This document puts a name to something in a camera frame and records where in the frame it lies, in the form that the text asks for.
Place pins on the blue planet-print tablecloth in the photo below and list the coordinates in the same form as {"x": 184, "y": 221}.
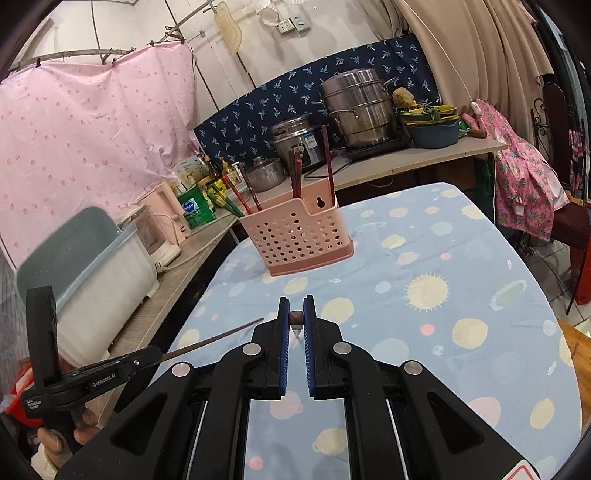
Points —
{"x": 432, "y": 280}

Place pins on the large steel steamer pot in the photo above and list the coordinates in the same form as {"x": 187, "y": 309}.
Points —
{"x": 361, "y": 106}

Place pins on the small steel pot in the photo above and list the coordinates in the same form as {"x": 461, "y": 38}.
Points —
{"x": 265, "y": 174}

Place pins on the pink floral garment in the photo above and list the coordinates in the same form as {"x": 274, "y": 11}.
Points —
{"x": 527, "y": 189}

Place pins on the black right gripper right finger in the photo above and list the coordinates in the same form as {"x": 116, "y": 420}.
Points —
{"x": 402, "y": 422}

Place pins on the navy floral cloth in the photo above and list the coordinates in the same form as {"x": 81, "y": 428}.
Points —
{"x": 241, "y": 130}

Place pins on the pink perforated utensil holder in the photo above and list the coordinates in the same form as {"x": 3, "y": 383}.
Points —
{"x": 294, "y": 235}

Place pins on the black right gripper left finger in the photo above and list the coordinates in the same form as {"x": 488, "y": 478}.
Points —
{"x": 191, "y": 423}

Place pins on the dark blue bowl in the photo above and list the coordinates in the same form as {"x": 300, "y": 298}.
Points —
{"x": 432, "y": 126}

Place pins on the beige hanging curtain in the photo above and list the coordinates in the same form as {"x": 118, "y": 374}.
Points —
{"x": 482, "y": 50}

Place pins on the dark brown chopstick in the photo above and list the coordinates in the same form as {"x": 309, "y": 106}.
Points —
{"x": 296, "y": 319}
{"x": 210, "y": 340}

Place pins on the white dish rack bin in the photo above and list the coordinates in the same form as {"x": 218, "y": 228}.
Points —
{"x": 97, "y": 305}

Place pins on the person's left hand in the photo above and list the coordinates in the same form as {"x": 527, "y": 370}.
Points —
{"x": 53, "y": 451}

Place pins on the grey-blue dish rack lid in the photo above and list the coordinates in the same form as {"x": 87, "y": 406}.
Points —
{"x": 62, "y": 257}

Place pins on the pink dotted curtain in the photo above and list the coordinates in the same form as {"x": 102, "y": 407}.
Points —
{"x": 79, "y": 135}

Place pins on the steel rice cooker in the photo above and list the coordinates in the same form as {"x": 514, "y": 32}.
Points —
{"x": 302, "y": 134}

